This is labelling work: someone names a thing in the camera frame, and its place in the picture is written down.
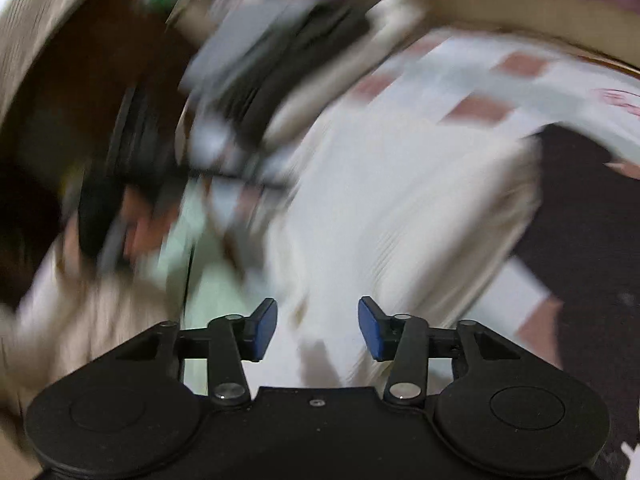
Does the light green mat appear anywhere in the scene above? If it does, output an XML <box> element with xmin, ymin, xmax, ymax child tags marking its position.
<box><xmin>160</xmin><ymin>190</ymin><xmax>231</xmax><ymax>396</ymax></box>

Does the cream ribbed pajama shirt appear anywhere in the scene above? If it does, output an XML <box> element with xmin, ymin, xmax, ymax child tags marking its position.
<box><xmin>260</xmin><ymin>105</ymin><xmax>546</xmax><ymax>391</ymax></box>

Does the white fluffy garment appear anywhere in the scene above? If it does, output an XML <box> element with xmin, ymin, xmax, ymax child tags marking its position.
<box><xmin>360</xmin><ymin>0</ymin><xmax>436</xmax><ymax>61</ymax></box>

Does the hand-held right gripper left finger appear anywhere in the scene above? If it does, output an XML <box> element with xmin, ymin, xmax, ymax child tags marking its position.
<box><xmin>116</xmin><ymin>297</ymin><xmax>279</xmax><ymax>406</ymax></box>

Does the folded grey sweater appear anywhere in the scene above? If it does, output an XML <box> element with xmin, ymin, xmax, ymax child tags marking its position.
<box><xmin>180</xmin><ymin>0</ymin><xmax>311</xmax><ymax>111</ymax></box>

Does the beige bed frame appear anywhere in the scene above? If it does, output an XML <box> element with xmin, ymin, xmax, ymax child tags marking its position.
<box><xmin>420</xmin><ymin>0</ymin><xmax>640</xmax><ymax>68</ymax></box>

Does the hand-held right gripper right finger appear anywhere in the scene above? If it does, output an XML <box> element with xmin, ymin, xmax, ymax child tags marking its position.
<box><xmin>357</xmin><ymin>296</ymin><xmax>522</xmax><ymax>405</ymax></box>

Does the folded dark grey garment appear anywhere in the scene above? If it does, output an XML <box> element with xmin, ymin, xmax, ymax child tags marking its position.
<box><xmin>225</xmin><ymin>2</ymin><xmax>371</xmax><ymax>151</ymax></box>

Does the checkered pastel rug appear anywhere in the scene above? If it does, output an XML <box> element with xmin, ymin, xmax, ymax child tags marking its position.
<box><xmin>175</xmin><ymin>25</ymin><xmax>640</xmax><ymax>480</ymax></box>

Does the beige ribbed cloth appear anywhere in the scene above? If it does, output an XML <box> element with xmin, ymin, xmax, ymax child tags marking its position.
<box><xmin>0</xmin><ymin>0</ymin><xmax>108</xmax><ymax>126</ymax></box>

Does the brown wooden wardrobe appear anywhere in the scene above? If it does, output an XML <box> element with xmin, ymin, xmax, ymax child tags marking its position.
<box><xmin>0</xmin><ymin>0</ymin><xmax>201</xmax><ymax>306</ymax></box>

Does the person's left hand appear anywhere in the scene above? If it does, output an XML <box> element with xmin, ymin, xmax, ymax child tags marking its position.
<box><xmin>122</xmin><ymin>190</ymin><xmax>171</xmax><ymax>256</ymax></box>

